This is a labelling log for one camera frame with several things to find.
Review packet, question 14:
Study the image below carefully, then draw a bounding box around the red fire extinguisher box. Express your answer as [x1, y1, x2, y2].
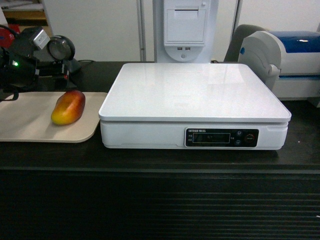
[0, 28, 15, 49]

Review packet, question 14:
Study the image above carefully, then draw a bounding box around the white receipt printer kiosk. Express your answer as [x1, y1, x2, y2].
[152, 0, 219, 64]

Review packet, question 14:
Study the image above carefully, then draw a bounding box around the black checkout counter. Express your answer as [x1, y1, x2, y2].
[0, 60, 320, 240]

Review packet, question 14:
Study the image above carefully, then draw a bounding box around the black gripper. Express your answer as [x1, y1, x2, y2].
[35, 59, 78, 92]

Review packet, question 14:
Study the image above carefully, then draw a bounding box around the beige plastic tray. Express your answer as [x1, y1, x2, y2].
[0, 92, 107, 143]

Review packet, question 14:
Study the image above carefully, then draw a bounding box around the white blue label printer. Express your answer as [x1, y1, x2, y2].
[238, 31, 320, 101]

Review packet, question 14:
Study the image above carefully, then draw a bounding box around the black barcode scanner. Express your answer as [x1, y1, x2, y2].
[47, 35, 81, 74]

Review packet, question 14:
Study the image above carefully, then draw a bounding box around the white checkout scale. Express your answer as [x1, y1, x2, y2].
[99, 63, 292, 150]

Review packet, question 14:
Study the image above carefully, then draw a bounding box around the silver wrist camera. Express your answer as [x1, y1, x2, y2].
[32, 27, 51, 50]

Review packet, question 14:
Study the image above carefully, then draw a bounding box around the red yellow mango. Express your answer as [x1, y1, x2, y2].
[51, 90, 86, 125]

